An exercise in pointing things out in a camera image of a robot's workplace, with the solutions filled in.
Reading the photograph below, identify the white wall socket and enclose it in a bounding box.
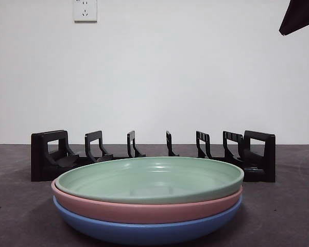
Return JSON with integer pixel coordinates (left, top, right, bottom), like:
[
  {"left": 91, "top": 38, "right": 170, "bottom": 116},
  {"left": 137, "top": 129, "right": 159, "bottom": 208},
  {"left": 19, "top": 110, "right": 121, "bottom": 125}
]
[{"left": 74, "top": 0, "right": 98, "bottom": 23}]

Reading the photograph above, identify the green round plate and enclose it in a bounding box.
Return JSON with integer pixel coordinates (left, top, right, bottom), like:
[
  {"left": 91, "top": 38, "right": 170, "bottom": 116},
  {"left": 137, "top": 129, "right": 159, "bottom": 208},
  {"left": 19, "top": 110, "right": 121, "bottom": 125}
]
[{"left": 54, "top": 156, "right": 245, "bottom": 204}]

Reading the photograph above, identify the pink round plate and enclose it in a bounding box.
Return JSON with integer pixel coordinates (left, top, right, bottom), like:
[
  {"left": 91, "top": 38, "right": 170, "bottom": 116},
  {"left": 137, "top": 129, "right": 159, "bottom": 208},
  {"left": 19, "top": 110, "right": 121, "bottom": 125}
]
[{"left": 50, "top": 180, "right": 244, "bottom": 224}]

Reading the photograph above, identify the black plastic plate rack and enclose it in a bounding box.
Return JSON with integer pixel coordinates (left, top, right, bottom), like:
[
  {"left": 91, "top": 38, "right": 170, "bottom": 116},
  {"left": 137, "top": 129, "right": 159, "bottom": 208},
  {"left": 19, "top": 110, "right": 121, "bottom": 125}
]
[{"left": 30, "top": 130, "right": 276, "bottom": 183}]

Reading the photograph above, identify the blue round plate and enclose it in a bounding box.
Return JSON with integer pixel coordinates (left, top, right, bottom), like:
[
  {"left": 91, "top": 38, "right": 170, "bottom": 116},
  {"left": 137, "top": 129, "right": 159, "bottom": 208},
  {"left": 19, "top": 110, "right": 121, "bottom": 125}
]
[{"left": 53, "top": 197, "right": 243, "bottom": 245}]

